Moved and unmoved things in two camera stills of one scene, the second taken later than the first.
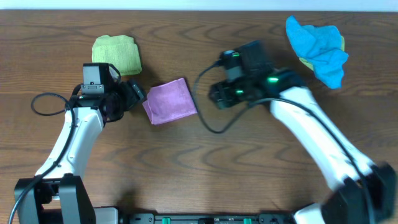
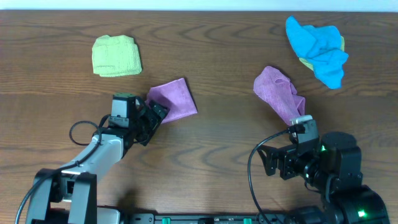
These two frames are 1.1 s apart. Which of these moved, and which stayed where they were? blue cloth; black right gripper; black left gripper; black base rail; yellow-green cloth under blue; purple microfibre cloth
Moved: black left gripper; black right gripper
Stayed: purple microfibre cloth; black base rail; yellow-green cloth under blue; blue cloth
